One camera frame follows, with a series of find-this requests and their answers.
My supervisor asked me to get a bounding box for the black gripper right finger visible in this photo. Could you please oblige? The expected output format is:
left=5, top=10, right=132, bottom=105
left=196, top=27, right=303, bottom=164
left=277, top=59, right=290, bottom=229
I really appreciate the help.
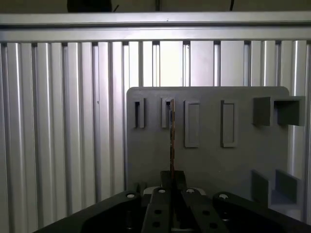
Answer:
left=174, top=170, right=311, bottom=233

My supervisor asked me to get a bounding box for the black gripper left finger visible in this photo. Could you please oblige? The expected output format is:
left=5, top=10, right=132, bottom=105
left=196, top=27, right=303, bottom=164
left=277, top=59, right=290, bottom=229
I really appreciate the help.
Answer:
left=30, top=170, right=173, bottom=233

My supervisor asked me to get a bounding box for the black furniture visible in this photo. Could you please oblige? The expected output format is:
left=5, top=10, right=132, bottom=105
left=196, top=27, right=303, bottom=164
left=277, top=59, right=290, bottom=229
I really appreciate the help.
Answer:
left=67, top=0, right=115, bottom=13

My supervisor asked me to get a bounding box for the green RAM stick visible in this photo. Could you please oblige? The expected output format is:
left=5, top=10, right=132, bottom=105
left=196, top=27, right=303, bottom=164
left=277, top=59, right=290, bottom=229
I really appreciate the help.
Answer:
left=168, top=98, right=177, bottom=219

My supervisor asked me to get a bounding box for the grey parts rack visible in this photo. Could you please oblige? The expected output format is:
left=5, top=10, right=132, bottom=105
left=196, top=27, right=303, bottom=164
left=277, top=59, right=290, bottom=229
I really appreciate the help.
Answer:
left=125, top=86, right=306, bottom=212

